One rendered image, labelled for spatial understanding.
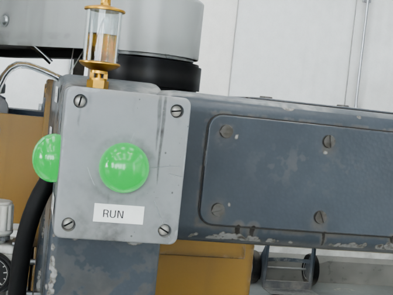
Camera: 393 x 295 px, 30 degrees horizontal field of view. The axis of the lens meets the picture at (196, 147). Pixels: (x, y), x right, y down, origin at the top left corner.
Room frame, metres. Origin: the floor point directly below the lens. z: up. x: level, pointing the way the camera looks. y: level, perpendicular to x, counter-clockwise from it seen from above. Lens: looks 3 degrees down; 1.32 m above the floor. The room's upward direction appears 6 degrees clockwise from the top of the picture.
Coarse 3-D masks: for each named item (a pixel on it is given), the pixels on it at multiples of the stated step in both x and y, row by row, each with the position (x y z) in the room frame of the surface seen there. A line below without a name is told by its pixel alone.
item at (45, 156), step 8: (48, 136) 0.44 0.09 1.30; (56, 136) 0.44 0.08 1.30; (40, 144) 0.44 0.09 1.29; (48, 144) 0.44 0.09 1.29; (56, 144) 0.44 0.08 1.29; (40, 152) 0.44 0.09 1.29; (48, 152) 0.43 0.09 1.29; (56, 152) 0.43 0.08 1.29; (32, 160) 0.44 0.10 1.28; (40, 160) 0.43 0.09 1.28; (48, 160) 0.43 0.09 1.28; (56, 160) 0.43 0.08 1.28; (40, 168) 0.44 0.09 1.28; (48, 168) 0.43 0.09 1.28; (56, 168) 0.44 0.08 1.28; (40, 176) 0.44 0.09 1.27; (48, 176) 0.44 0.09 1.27; (56, 176) 0.44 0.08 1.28
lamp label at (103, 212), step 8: (96, 208) 0.43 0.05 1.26; (104, 208) 0.43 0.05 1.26; (112, 208) 0.43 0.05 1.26; (120, 208) 0.44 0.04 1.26; (128, 208) 0.44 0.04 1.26; (136, 208) 0.44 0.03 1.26; (96, 216) 0.43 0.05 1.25; (104, 216) 0.43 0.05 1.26; (112, 216) 0.43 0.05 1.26; (120, 216) 0.44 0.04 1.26; (128, 216) 0.44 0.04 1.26; (136, 216) 0.44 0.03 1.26
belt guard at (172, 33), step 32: (0, 0) 0.71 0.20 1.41; (32, 0) 0.68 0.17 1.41; (64, 0) 0.66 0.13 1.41; (96, 0) 0.63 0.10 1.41; (128, 0) 0.61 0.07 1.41; (160, 0) 0.60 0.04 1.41; (192, 0) 0.62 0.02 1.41; (0, 32) 0.71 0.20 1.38; (32, 32) 0.68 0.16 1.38; (64, 32) 0.65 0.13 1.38; (128, 32) 0.61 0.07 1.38; (160, 32) 0.60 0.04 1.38; (192, 32) 0.62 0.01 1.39
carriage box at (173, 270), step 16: (160, 256) 0.79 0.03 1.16; (176, 256) 0.79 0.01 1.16; (192, 256) 0.80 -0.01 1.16; (32, 272) 0.96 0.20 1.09; (160, 272) 0.79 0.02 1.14; (176, 272) 0.79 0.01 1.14; (192, 272) 0.80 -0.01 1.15; (208, 272) 0.80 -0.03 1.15; (224, 272) 0.81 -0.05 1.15; (240, 272) 0.81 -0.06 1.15; (32, 288) 0.76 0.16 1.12; (160, 288) 0.79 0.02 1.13; (176, 288) 0.79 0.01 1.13; (192, 288) 0.80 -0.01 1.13; (208, 288) 0.80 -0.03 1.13; (224, 288) 0.81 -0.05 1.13; (240, 288) 0.81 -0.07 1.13
